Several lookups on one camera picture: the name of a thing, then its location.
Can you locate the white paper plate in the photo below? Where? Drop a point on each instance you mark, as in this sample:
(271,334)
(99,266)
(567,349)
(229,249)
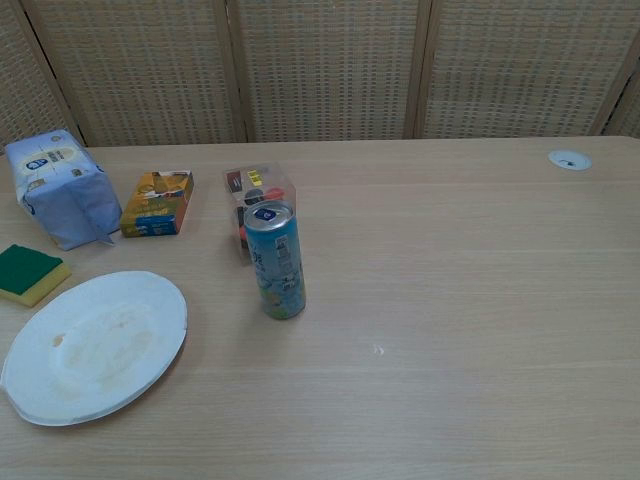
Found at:
(95,350)

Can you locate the green yellow sponge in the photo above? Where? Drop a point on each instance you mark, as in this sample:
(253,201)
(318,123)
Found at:
(30,280)

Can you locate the blue drink can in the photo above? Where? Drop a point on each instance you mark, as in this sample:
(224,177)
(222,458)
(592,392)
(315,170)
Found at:
(277,265)

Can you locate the clear plastic box with toys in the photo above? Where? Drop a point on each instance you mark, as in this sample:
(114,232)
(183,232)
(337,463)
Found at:
(240,190)

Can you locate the yellow and blue carton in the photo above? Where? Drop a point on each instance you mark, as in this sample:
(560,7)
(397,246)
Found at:
(157,205)

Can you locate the woven rattan folding screen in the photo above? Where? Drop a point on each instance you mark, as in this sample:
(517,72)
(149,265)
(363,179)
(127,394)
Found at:
(325,70)

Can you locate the blue tissue pack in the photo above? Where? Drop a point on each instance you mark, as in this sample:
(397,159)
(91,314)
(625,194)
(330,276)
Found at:
(65,195)

